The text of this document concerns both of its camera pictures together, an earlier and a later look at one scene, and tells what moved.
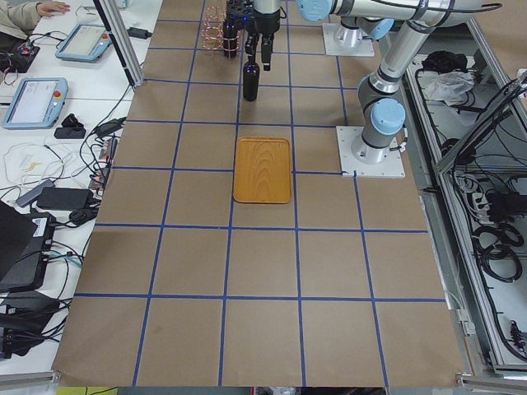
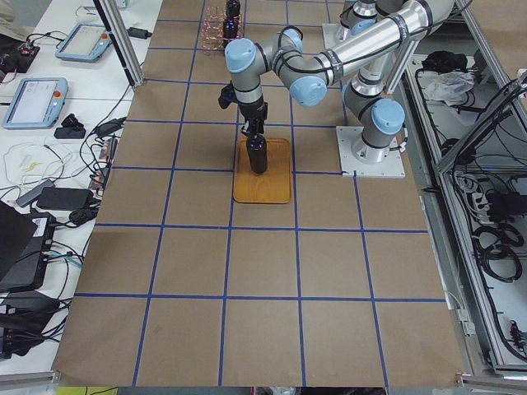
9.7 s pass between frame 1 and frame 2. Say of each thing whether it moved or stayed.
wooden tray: stayed
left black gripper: moved
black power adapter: stayed
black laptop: stayed
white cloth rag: stayed
